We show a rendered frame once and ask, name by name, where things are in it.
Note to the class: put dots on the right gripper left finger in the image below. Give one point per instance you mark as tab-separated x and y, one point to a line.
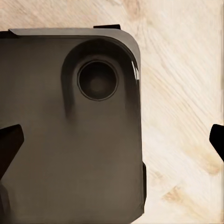
11	140

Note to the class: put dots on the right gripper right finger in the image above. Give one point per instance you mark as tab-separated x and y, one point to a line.
217	139

